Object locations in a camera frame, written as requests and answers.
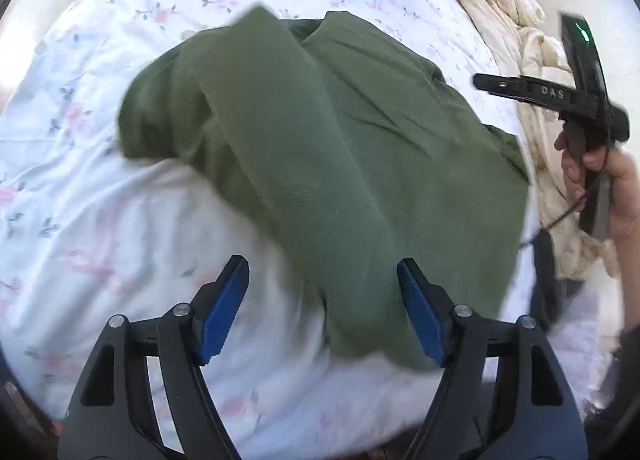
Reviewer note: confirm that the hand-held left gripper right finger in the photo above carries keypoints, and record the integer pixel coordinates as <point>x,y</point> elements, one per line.
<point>425,315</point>

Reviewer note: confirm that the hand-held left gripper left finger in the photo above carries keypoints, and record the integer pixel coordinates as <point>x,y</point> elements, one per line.
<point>225,310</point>

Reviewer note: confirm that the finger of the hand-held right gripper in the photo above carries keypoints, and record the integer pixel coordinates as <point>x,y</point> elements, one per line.
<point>495,82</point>

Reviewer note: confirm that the green pants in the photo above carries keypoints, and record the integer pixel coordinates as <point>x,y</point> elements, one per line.
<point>310,150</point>

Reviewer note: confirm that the person's right forearm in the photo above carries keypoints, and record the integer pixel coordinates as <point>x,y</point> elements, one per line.
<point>631,285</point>

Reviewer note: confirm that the person's right hand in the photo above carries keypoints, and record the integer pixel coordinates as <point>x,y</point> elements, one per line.
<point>622,180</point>

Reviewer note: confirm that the cream floral quilt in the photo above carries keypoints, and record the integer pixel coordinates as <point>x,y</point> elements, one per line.
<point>500,0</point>

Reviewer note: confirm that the white floral bed sheet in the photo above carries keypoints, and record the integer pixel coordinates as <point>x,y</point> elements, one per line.
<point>100,190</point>

